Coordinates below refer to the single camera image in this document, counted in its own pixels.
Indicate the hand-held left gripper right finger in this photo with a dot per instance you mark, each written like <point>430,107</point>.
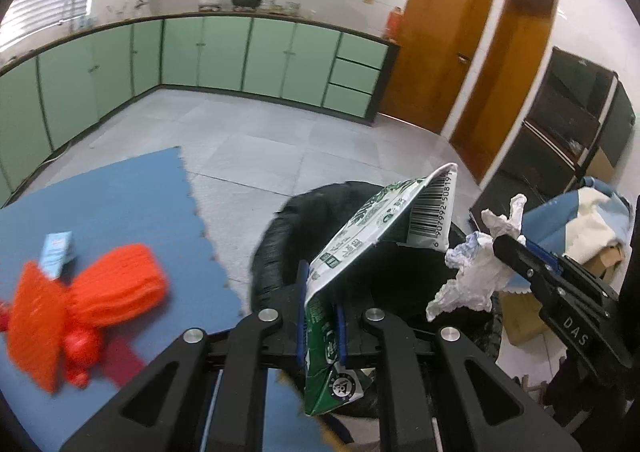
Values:
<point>341,332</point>

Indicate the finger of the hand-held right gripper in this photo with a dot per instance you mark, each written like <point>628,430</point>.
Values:
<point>520,262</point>
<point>542,252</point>

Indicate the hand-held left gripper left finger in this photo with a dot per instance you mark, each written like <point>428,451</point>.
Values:
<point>300,327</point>

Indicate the white tissue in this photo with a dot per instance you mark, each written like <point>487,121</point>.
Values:
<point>475,277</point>

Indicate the black lined trash bin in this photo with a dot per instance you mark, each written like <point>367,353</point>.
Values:
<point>280,242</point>

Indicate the green white milk carton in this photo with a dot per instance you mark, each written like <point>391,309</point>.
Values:
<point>360,232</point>

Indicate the orange knitted cloth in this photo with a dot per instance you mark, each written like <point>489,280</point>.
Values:
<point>115,282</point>

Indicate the small light blue box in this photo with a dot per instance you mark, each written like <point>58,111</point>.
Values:
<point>57,252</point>

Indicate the blue white blanket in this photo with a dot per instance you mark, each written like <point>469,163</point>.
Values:
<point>560,222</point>

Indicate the cardboard box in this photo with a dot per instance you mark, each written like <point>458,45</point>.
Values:
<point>525,322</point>

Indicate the black glass cabinet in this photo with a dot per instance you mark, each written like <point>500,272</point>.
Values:
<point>565,122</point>

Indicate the narrow wooden door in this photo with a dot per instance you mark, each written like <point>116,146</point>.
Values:
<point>510,82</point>

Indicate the dark red cloth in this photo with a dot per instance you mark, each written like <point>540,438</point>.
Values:
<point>125,362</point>

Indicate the blue foam mat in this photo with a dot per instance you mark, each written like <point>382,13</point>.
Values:
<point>150,212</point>

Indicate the closed wooden door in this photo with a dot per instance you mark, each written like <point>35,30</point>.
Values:
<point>440,47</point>

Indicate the red thermos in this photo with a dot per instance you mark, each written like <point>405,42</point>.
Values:
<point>394,24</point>

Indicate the green base cabinets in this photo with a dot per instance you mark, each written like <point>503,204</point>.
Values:
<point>220,57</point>

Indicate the row of kitchen jars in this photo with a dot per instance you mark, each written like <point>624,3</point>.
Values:
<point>290,8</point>

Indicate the black wok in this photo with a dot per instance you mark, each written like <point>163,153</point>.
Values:
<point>246,2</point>

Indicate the metal faucet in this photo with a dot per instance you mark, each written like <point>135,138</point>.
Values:
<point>70,9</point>

